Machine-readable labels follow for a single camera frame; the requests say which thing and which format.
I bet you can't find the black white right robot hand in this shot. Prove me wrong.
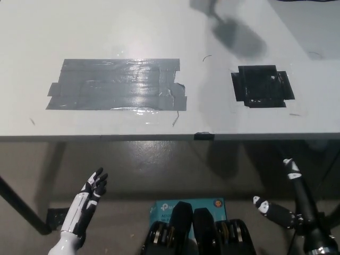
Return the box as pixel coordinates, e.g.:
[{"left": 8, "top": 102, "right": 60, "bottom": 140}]
[{"left": 252, "top": 158, "right": 333, "bottom": 252}]

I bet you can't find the black slanted table leg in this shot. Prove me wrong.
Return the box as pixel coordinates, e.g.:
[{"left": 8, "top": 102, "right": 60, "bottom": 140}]
[{"left": 0, "top": 174, "right": 53, "bottom": 236}]

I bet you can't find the teal router box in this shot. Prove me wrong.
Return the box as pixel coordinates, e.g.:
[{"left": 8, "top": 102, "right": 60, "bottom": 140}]
[{"left": 148, "top": 197, "right": 227, "bottom": 240}]

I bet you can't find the black cable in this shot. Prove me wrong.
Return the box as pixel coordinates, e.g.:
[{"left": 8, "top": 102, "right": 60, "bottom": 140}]
[{"left": 287, "top": 230, "right": 301, "bottom": 255}]

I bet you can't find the black tape square patch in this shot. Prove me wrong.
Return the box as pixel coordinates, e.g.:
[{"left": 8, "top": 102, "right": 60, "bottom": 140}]
[{"left": 230, "top": 64, "right": 296, "bottom": 108}]

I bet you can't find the grey duct tape patch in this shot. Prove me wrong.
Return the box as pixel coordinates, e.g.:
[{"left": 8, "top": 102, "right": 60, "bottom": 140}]
[{"left": 45, "top": 58, "right": 188, "bottom": 112}]

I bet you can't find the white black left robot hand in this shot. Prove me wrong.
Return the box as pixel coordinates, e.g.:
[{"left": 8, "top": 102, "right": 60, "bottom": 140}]
[{"left": 61, "top": 167, "right": 109, "bottom": 239}]

